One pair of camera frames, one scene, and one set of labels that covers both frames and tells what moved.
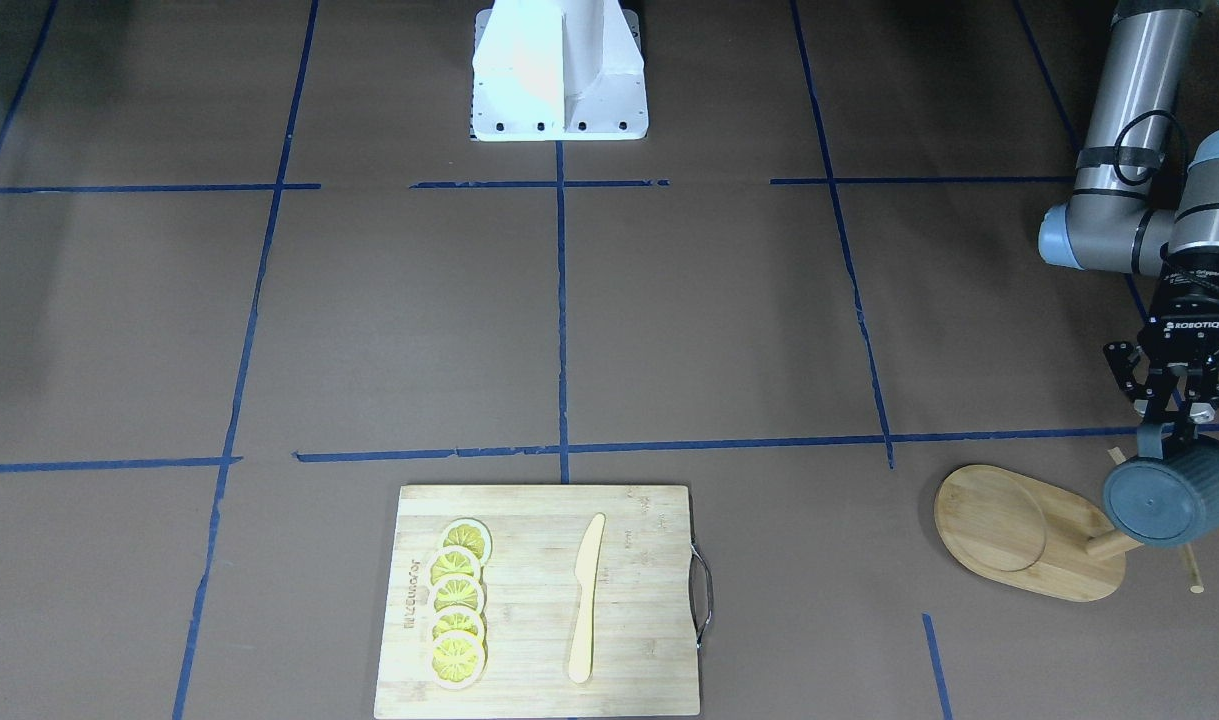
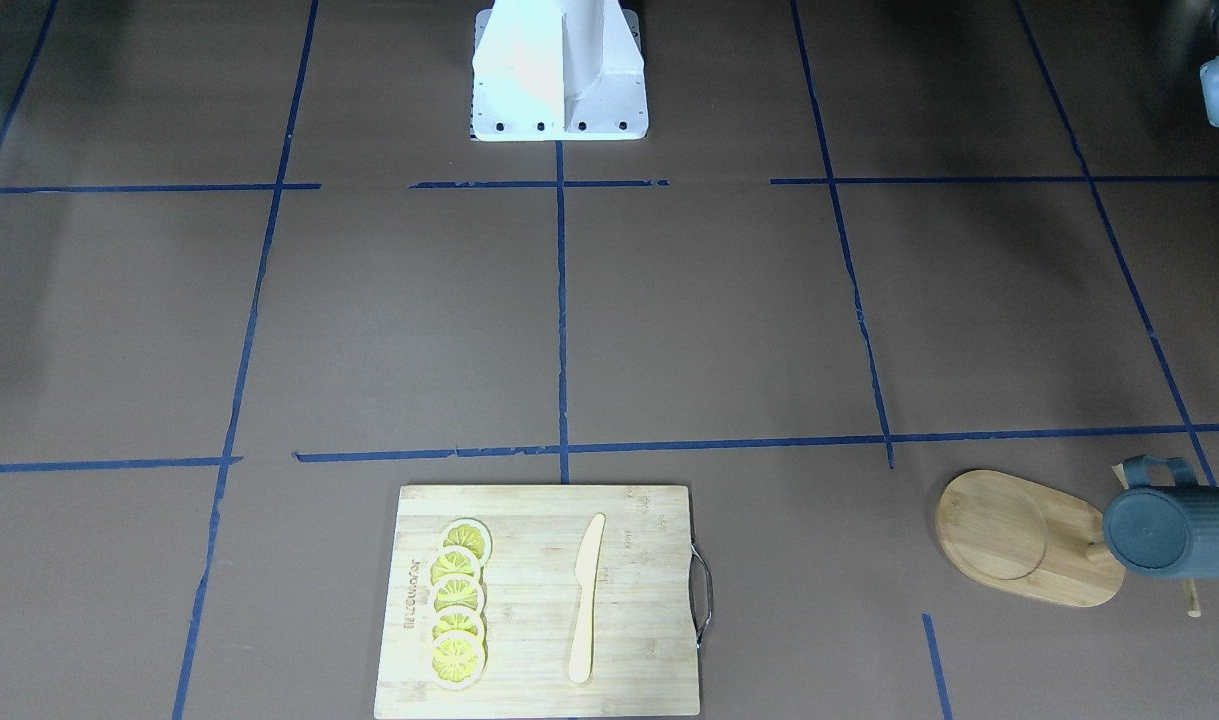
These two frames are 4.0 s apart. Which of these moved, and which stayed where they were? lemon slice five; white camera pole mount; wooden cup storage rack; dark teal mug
Moved: dark teal mug
Stayed: lemon slice five; wooden cup storage rack; white camera pole mount
